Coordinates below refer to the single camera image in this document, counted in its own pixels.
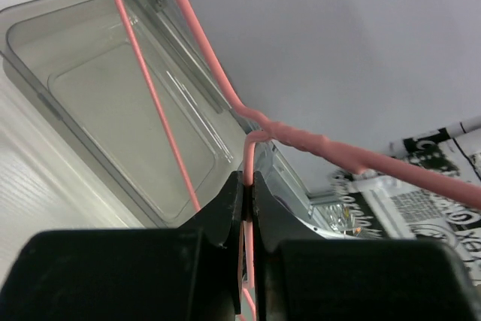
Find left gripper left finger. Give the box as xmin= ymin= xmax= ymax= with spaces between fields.
xmin=1 ymin=171 xmax=244 ymax=320

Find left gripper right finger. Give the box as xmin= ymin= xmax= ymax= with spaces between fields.
xmin=251 ymin=172 xmax=480 ymax=320

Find newspaper print trousers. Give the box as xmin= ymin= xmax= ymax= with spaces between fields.
xmin=330 ymin=117 xmax=480 ymax=284

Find pink wire hanger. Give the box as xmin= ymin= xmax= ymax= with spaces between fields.
xmin=98 ymin=0 xmax=481 ymax=321

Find clear plastic bin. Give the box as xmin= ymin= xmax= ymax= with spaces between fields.
xmin=0 ymin=0 xmax=313 ymax=229

